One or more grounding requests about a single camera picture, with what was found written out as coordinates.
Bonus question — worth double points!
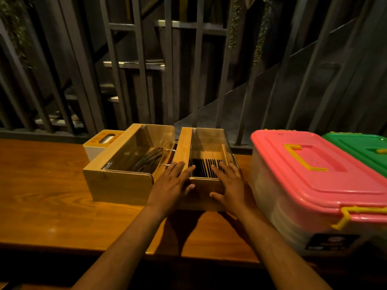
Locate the person's left hand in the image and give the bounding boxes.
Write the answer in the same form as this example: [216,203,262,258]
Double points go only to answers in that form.
[147,161,196,220]

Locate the person's right hand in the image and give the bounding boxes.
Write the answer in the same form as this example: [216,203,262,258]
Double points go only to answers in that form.
[209,162,257,219]

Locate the wooden chopstick box clear lid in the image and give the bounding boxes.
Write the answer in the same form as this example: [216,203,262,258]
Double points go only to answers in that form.
[172,127,240,212]

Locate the person's left forearm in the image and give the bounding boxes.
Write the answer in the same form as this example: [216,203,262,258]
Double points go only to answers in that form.
[71,205,166,290]

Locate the person's right forearm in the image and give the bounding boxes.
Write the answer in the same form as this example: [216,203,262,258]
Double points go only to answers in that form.
[233,205,333,290]

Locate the pile of metal cutlery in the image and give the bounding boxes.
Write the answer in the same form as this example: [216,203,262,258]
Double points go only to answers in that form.
[129,147,166,174]

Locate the row of black chopsticks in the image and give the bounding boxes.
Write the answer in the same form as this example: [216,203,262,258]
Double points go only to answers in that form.
[188,158,226,179]

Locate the wooden cutlery box clear lid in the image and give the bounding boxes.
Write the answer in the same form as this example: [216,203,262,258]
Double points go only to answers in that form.
[82,123,177,206]

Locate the clear container with pink lid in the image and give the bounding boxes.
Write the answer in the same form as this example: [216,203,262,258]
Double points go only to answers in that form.
[249,129,387,258]

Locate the white tissue box wooden top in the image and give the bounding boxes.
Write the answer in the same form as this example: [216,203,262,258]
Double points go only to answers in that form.
[83,129,125,162]

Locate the wooden staircase steps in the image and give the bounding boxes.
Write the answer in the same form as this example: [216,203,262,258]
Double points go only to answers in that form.
[35,20,227,129]

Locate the grey metal railing bars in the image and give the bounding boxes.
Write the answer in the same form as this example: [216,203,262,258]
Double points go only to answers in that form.
[0,0,387,139]

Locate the clear container with green lid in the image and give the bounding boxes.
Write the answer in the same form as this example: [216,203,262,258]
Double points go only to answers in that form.
[322,132,387,179]

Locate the hanging green plant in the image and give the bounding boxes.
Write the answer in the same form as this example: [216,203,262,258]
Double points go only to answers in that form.
[0,0,34,68]
[253,0,274,66]
[228,0,243,49]

